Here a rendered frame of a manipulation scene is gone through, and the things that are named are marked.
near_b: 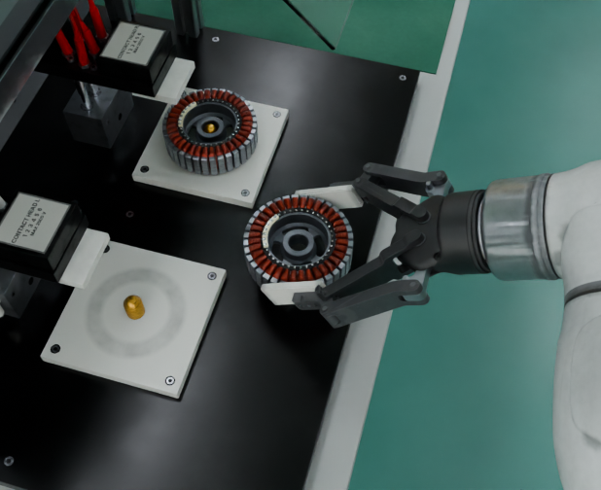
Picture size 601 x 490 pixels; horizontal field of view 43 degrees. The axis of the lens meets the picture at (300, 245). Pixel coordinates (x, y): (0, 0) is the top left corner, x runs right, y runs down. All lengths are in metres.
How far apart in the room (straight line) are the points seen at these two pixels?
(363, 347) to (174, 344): 0.20
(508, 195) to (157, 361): 0.39
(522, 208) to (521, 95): 1.51
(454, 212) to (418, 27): 0.51
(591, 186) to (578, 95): 1.56
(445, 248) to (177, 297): 0.31
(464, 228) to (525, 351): 1.07
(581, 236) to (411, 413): 1.04
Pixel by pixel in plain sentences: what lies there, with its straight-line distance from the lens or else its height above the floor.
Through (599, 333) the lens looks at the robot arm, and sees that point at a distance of 0.57.
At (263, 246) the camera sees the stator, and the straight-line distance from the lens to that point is 0.78.
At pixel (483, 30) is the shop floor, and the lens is 2.30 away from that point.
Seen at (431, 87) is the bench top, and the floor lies 0.75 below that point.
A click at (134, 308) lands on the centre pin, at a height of 0.80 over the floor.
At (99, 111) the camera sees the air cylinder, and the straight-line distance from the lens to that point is 0.95.
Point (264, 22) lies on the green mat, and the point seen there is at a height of 0.75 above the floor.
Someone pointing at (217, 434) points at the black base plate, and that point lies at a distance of 0.78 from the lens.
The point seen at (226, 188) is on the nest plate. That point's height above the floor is 0.78.
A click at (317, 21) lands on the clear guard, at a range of 0.72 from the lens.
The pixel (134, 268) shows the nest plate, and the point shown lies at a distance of 0.86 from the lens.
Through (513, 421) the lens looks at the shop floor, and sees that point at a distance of 1.66.
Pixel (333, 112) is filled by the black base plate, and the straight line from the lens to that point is 0.99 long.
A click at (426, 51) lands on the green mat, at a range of 1.11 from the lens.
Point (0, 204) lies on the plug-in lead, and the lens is 0.79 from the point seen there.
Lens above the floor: 1.51
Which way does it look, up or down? 58 degrees down
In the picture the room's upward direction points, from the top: straight up
